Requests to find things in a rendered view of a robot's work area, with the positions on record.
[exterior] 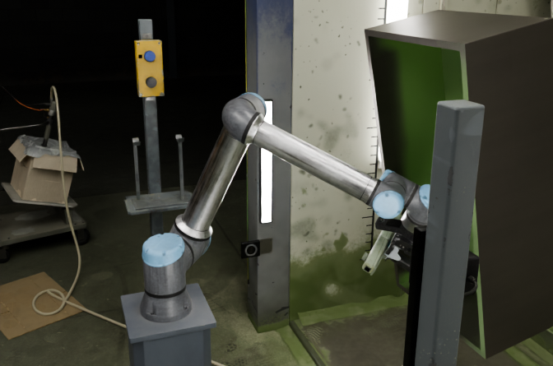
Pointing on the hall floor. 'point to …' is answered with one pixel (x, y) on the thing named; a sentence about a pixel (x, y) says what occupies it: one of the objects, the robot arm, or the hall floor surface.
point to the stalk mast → (151, 142)
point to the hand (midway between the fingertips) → (386, 252)
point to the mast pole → (448, 230)
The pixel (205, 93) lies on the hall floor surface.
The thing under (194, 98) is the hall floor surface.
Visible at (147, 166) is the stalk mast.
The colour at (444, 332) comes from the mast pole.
